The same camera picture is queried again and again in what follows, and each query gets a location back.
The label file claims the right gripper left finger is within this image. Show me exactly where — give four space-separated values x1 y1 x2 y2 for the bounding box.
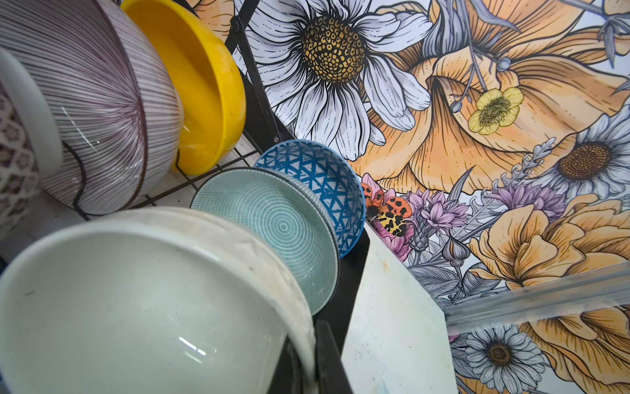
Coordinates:
267 338 303 394

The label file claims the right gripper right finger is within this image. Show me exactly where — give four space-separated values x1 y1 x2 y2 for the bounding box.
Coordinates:
315 320 353 394

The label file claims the light green bowl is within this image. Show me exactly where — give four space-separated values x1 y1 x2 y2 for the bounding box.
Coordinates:
190 167 341 315

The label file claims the pink striped bowl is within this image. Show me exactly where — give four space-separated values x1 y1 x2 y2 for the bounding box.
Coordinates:
1 1 183 216

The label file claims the yellow bowl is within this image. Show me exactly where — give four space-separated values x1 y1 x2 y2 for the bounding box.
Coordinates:
121 1 246 176

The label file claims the dotted pattern bowl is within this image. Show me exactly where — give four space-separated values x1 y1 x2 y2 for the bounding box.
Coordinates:
1 49 62 239

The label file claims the cream white bowl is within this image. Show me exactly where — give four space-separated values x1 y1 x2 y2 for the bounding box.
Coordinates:
1 208 317 393

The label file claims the blue triangle patterned bowl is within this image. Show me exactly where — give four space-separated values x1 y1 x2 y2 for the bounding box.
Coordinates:
255 140 366 257

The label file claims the black wire dish rack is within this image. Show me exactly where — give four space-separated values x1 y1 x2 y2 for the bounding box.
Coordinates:
0 0 371 394

